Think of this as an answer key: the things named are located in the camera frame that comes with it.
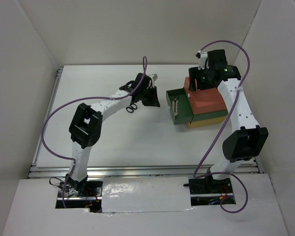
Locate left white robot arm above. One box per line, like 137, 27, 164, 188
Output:
66, 73, 160, 196

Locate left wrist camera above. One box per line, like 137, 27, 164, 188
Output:
148, 74, 158, 88

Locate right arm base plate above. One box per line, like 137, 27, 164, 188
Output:
183, 178, 233, 195

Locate green drawer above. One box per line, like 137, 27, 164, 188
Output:
166, 88, 228, 125

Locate black handled scissors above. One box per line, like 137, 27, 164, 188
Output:
126, 104, 138, 113

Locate red top drawer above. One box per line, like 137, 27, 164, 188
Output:
184, 77, 227, 115

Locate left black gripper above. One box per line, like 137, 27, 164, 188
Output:
140, 86, 161, 107

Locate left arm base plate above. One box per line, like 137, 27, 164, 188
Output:
58, 181, 103, 201

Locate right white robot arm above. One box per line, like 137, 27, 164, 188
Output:
189, 49, 268, 193

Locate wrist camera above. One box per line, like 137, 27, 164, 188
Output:
148, 74, 158, 88
196, 50, 207, 70

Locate white foam board cover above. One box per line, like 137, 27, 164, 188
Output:
101, 177, 192, 213

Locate yellow bottom drawer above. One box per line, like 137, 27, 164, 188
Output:
186, 116, 226, 129

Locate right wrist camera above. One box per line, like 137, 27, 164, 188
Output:
196, 50, 207, 70

